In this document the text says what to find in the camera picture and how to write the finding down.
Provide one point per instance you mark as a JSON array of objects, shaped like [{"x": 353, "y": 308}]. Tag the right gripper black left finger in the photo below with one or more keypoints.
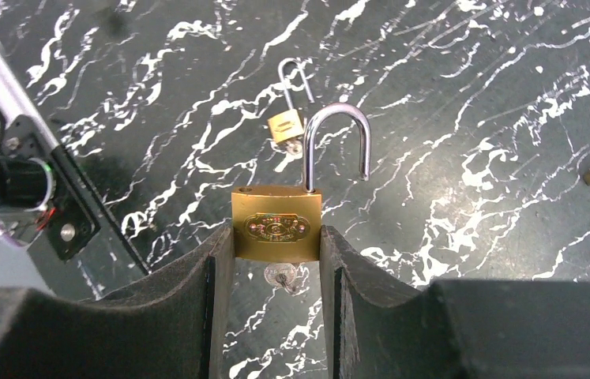
[{"x": 169, "y": 324}]

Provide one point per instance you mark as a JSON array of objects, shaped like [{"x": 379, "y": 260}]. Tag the large brass padlock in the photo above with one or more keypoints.
[{"x": 281, "y": 225}]

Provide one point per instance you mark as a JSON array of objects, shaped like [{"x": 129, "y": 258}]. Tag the medium brass padlock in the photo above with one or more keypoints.
[{"x": 287, "y": 127}]

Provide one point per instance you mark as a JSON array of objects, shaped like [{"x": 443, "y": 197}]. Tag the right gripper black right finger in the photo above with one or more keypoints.
[{"x": 379, "y": 327}]

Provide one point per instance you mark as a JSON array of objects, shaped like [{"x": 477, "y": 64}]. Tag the black aluminium base frame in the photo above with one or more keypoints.
[{"x": 50, "y": 211}]

